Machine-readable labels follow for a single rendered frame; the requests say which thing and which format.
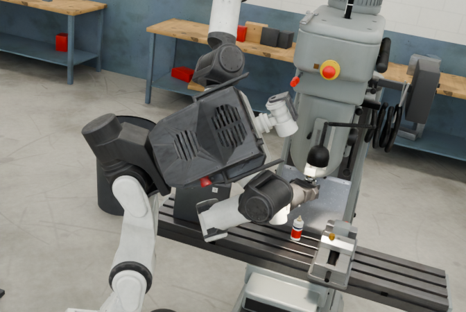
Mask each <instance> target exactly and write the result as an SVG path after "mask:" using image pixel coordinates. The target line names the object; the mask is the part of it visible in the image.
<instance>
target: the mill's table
mask: <svg viewBox="0 0 466 312"><path fill-rule="evenodd" d="M174 201H175V194H174V193H172V194H171V195H168V196H167V197H166V198H165V199H164V200H163V201H162V203H161V204H160V205H159V216H158V226H157V235H158V236H161V237H164V238H167V239H171V240H174V241H177V242H181V243H184V244H187V245H191V246H194V247H197V248H200V249H203V250H207V251H210V252H214V253H216V254H221V255H223V256H226V257H230V258H233V259H237V260H239V261H243V262H246V263H250V264H253V265H256V266H259V267H262V268H266V269H269V270H273V271H275V272H280V273H282V274H285V275H289V276H292V277H296V278H298V279H303V280H305V281H309V282H312V283H315V284H319V285H321V286H325V287H328V288H332V289H334V290H338V291H341V292H344V293H348V294H350V295H355V296H357V297H362V298H364V299H367V300H371V301H373V302H378V303H380V304H385V305H387V306H391V307H394V308H396V309H400V310H403V311H407V312H452V310H453V306H452V301H451V290H450V284H449V275H448V274H445V270H441V269H439V268H434V267H431V266H427V265H424V264H421V263H417V262H414V261H409V260H407V259H403V258H399V257H395V256H393V255H389V254H385V253H382V252H378V251H375V250H371V249H368V248H364V247H361V246H356V251H355V255H354V260H353V263H352V269H351V272H350V276H349V281H348V284H347V289H346V290H343V289H340V288H336V287H334V286H330V285H328V284H324V283H322V282H319V281H316V280H313V279H309V278H308V277H307V274H308V271H309V268H310V265H311V262H312V260H313V256H314V254H315V252H316V248H317V246H318V243H319V240H320V237H321V235H319V234H314V233H312V232H308V231H304V230H302V233H301V237H300V240H299V241H294V240H293V239H291V232H292V229H293V228H292V227H290V226H287V225H283V224H281V225H272V224H270V223H269V222H268V223H266V224H263V225H260V224H256V223H254V222H252V221H250V222H247V223H243V224H240V225H237V226H236V227H231V228H229V229H228V231H227V236H226V237H225V238H222V239H218V240H215V241H212V242H206V241H205V239H204V236H203V233H202V228H201V225H200V222H197V221H192V220H185V219H181V218H174V217H173V208H174Z"/></svg>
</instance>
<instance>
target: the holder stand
mask: <svg viewBox="0 0 466 312"><path fill-rule="evenodd" d="M231 188H232V183H230V184H227V185H226V184H225V182H221V183H217V184H214V185H212V184H211V185H209V186H207V187H203V188H202V187H196V188H195V189H194V188H190V189H178V188H176V189H175V201H174V208H173V217H174V218H181V219H185V220H192V221H197V222H200V221H199V217H198V212H197V209H196V205H197V204H198V203H199V202H202V201H204V200H209V199H214V198H216V199H218V201H219V202H220V201H223V200H226V199H228V198H230V192H231Z"/></svg>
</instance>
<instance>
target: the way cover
mask: <svg viewBox="0 0 466 312"><path fill-rule="evenodd" d="M281 177H282V178H284V179H285V180H287V181H288V182H290V181H291V179H295V178H298V179H300V180H304V179H305V177H306V175H305V174H303V173H301V172H300V171H298V170H297V168H296V167H294V166H289V165H285V164H284V167H283V170H282V175H281ZM316 179H317V182H316V185H317V184H319V185H320V189H319V197H318V199H315V200H312V201H307V202H305V203H302V204H301V205H300V207H296V208H295V209H294V210H292V211H290V212H289V214H287V215H286V216H287V222H286V223H284V224H283V225H287V226H290V227H293V226H292V225H293V223H294V220H295V219H297V218H299V216H301V219H302V220H303V221H304V224H303V228H302V230H304V231H308V232H312V233H314V234H319V235H322V231H323V229H325V228H326V224H327V221H328V220H329V219H330V220H334V221H336V219H338V220H341V221H343V216H344V213H345V208H346V205H347V200H348V197H349V194H350V189H351V185H352V182H350V181H348V180H343V179H340V178H337V177H332V176H328V175H327V176H326V179H325V180H324V179H323V177H317V178H316ZM344 181H345V182H344ZM333 201H334V202H333ZM321 214H322V215H321ZM310 218H311V219H310ZM287 223H288V224H287ZM307 225H308V226H307Z"/></svg>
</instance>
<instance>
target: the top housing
mask: <svg viewBox="0 0 466 312"><path fill-rule="evenodd" d="M316 12H319V15H318V16H315V15H314V16H313V17H312V18H311V19H310V21H309V22H308V23H307V24H306V25H303V24H300V28H299V31H298V35H297V42H296V46H295V53H294V56H293V63H294V65H295V66H296V67H297V68H298V69H300V70H302V71H306V72H309V73H315V74H319V75H321V74H320V67H321V66H322V64H323V63H324V62H325V61H327V60H334V61H336V62H337V63H338V64H339V66H340V73H339V75H338V76H337V78H338V79H341V80H348V81H351V82H356V83H364V82H367V81H369V80H370V79H371V78H372V76H373V73H374V68H375V65H376V62H377V57H378V54H379V49H380V46H381V41H382V37H383V32H384V28H385V25H386V19H385V18H384V17H383V16H382V15H368V14H361V13H355V12H351V16H350V19H345V18H343V17H344V14H345V10H339V9H337V8H333V7H331V6H329V5H321V6H319V7H318V8H317V9H315V10H314V11H313V13H316ZM314 63H315V64H319V67H318V69H314V68H313V66H314Z"/></svg>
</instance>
